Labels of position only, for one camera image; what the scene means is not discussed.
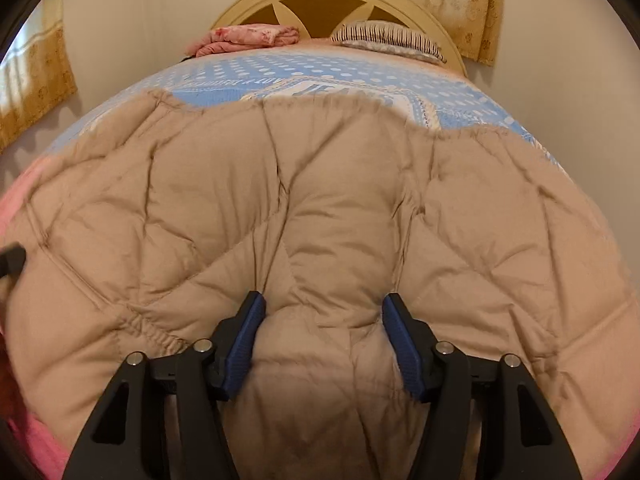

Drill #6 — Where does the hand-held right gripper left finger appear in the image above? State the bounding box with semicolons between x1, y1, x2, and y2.
62;290;267;480

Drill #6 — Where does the blue patterned bed sheet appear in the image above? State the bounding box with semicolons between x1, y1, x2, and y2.
0;47;571;480

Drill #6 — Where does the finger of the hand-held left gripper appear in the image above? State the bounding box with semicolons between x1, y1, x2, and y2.
0;242;27;278

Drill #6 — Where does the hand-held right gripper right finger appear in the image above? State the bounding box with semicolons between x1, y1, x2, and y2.
381;292;584;480

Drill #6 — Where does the pink floral folded cloth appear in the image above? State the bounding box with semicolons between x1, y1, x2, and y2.
187;24;300;58

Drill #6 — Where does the yellow floral curtain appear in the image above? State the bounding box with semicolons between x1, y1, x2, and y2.
282;0;506;66
0;0;78;151

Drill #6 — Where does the beige puffer jacket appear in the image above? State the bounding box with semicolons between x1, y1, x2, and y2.
0;89;640;480

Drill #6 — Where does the striped pillow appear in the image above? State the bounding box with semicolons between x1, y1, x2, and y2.
330;20;447;65

